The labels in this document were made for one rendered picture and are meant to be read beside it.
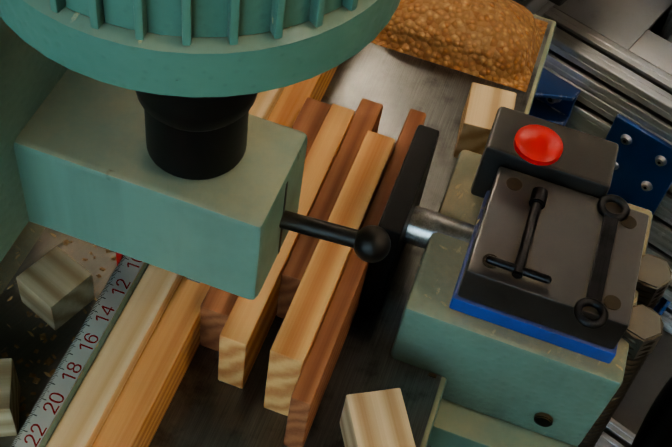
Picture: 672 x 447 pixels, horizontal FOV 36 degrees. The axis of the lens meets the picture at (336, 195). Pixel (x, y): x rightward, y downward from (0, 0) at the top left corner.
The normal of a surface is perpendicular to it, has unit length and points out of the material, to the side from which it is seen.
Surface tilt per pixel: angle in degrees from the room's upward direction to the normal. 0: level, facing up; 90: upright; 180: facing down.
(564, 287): 0
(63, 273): 0
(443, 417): 0
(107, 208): 90
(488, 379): 90
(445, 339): 90
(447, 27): 42
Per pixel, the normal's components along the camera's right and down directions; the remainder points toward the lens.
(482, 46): -0.04, 0.02
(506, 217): 0.11, -0.62
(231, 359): -0.33, 0.72
